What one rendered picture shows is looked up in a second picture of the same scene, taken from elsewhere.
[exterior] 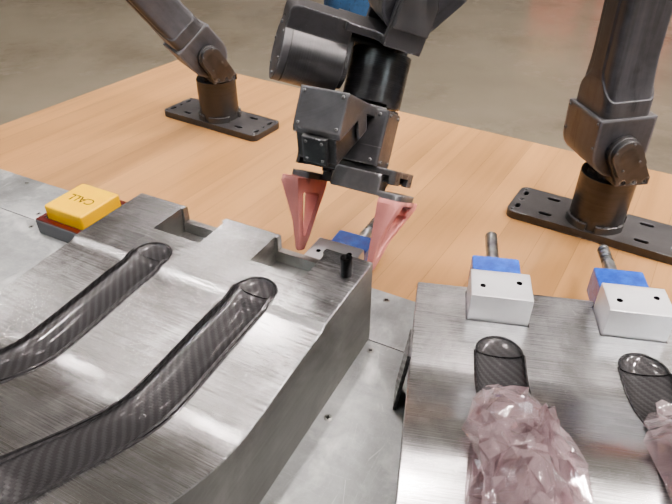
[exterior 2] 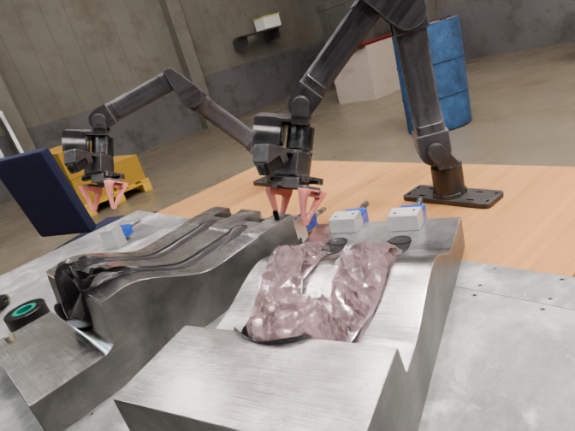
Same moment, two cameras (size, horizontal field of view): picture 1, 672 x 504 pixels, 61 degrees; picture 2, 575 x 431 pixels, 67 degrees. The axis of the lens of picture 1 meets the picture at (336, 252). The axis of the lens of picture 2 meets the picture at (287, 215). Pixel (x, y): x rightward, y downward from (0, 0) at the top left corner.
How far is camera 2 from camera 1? 0.47 m
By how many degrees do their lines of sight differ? 26
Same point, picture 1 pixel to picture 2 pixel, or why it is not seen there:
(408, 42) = (301, 120)
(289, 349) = (242, 244)
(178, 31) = (248, 141)
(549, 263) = not seen: hidden behind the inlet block
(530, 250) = not seen: hidden behind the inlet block
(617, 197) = (447, 177)
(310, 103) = (257, 150)
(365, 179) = (293, 181)
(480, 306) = (334, 225)
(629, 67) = (422, 109)
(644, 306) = (404, 213)
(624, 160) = (435, 155)
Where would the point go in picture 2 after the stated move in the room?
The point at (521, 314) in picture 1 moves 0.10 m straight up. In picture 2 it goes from (352, 227) to (339, 173)
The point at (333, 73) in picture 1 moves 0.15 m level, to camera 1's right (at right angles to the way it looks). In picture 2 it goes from (275, 139) to (346, 124)
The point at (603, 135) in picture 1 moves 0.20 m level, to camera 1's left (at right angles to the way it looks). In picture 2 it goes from (420, 144) to (324, 162)
